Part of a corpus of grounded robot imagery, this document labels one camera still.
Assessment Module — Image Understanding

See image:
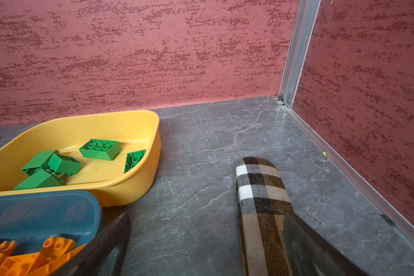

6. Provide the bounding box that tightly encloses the orange curved lego piece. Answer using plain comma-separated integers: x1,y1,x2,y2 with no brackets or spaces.
40,236,78,267

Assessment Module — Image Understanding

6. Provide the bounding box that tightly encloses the green small lego brick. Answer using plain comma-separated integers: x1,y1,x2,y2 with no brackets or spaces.
22,150,59,176

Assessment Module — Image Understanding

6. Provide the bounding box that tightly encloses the green 2x4 lego plate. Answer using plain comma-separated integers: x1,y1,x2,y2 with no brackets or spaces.
79,139,121,161

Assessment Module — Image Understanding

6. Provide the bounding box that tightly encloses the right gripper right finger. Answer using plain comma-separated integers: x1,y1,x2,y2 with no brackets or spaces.
282,211,367,276

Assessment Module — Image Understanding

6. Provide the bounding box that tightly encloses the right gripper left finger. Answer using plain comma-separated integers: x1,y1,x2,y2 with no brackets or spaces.
53,212,132,276

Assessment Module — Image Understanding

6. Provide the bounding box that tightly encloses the green cube lego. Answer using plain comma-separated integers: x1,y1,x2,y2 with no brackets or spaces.
48,154,82,175

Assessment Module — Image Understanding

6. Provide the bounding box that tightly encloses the yellow tub right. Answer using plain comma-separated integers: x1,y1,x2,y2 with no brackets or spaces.
0,110,161,207

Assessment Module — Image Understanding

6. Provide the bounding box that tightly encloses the dark teal tub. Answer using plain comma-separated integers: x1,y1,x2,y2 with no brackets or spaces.
0,190,104,255

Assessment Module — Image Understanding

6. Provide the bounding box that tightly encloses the plaid checkered pouch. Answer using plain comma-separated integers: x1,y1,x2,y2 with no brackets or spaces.
235,156,293,276

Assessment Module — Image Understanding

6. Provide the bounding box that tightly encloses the green 2x3 lego plate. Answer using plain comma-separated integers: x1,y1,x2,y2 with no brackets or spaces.
124,149,146,173

